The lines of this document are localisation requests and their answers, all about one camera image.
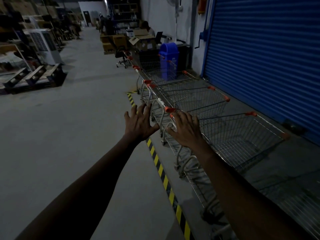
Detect person's left hand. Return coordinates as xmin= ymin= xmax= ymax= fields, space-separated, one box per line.
xmin=123 ymin=103 xmax=160 ymax=145

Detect person's right hand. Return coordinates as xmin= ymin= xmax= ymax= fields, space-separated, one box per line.
xmin=166 ymin=110 xmax=205 ymax=150

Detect person's right forearm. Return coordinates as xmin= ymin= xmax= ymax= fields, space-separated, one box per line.
xmin=192 ymin=141 xmax=316 ymax=240

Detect person's left forearm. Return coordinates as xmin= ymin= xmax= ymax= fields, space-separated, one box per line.
xmin=15 ymin=135 xmax=141 ymax=240

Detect large black box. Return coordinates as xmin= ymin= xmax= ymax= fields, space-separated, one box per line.
xmin=138 ymin=43 xmax=191 ymax=72

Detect black office chair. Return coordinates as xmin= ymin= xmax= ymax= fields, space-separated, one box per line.
xmin=114 ymin=45 xmax=132 ymax=69

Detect blue plastic trash bin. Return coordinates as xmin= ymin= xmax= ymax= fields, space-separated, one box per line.
xmin=159 ymin=42 xmax=180 ymax=82

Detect brown cardboard box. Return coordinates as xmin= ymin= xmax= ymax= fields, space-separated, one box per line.
xmin=100 ymin=34 xmax=128 ymax=55

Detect flattened brown cardboard boxes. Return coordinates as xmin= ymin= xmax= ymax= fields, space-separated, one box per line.
xmin=128 ymin=28 xmax=157 ymax=52

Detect blue roller shutter door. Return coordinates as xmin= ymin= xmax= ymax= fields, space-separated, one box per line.
xmin=201 ymin=0 xmax=320 ymax=146

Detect shutter floor lock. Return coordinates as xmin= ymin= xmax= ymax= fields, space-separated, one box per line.
xmin=282 ymin=119 xmax=307 ymax=136

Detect dark storage shelf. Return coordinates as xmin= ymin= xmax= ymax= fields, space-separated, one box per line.
xmin=109 ymin=0 xmax=140 ymax=35

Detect white air cooler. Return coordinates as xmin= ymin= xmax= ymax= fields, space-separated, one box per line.
xmin=29 ymin=28 xmax=63 ymax=66

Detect red fire extinguisher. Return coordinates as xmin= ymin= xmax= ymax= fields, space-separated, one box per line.
xmin=197 ymin=0 xmax=208 ymax=15

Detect grey metal shelf rack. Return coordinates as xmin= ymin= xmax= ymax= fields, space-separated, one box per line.
xmin=0 ymin=42 xmax=33 ymax=76

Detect stack of plain cardboard boxes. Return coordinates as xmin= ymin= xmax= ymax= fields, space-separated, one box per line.
xmin=0 ymin=0 xmax=58 ymax=30

